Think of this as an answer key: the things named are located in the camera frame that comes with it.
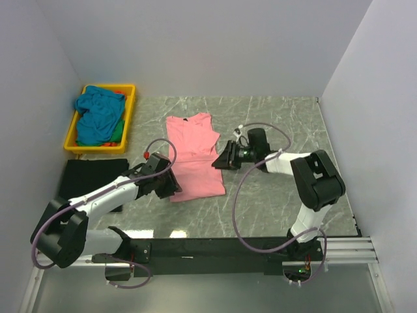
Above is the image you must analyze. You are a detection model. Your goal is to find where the teal t shirt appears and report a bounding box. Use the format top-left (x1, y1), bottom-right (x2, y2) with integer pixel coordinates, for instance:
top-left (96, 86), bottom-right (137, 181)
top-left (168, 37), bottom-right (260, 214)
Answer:
top-left (75, 85), bottom-right (125, 142)

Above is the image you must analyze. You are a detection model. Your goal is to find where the green t shirt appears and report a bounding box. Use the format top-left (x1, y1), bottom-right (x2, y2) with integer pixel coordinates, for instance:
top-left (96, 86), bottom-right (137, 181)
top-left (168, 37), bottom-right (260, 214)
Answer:
top-left (76, 120), bottom-right (125, 147)

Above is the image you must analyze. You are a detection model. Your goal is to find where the folded black t shirt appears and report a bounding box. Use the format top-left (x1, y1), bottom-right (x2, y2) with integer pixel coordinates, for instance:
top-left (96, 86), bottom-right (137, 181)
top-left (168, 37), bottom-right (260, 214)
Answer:
top-left (57, 158), bottom-right (129, 200)

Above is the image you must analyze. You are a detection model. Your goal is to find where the orange t shirt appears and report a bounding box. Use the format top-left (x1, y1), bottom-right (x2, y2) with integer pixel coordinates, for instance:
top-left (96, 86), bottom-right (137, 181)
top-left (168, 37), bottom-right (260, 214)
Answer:
top-left (113, 90), bottom-right (128, 98)

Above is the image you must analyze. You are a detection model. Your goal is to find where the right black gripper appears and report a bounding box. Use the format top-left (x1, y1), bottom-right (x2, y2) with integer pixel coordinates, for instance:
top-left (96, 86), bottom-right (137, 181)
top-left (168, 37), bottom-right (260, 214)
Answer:
top-left (212, 140), bottom-right (257, 171)

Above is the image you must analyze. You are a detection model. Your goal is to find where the aluminium rail frame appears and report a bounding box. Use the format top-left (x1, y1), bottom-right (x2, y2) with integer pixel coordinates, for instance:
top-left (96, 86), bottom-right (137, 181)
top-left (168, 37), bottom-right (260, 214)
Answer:
top-left (20, 237), bottom-right (393, 312)

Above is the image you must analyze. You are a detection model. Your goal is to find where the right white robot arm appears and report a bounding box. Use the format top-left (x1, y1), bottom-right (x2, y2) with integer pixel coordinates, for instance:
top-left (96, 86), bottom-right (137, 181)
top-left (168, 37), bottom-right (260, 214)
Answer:
top-left (212, 125), bottom-right (346, 260)

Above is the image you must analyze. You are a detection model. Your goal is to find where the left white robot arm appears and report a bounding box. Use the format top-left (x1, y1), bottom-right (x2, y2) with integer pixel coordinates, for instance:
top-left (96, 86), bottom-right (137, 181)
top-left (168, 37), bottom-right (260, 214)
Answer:
top-left (30, 153), bottom-right (182, 269)

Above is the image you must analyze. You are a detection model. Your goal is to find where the black base beam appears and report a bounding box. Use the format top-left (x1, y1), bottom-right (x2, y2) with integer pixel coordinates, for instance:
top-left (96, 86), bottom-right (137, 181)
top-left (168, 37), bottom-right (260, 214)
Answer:
top-left (92, 238), bottom-right (323, 282)

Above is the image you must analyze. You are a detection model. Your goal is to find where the pink t shirt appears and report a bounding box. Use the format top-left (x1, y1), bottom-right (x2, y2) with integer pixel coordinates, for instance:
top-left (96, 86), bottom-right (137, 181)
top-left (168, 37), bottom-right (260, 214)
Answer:
top-left (166, 113), bottom-right (225, 203)

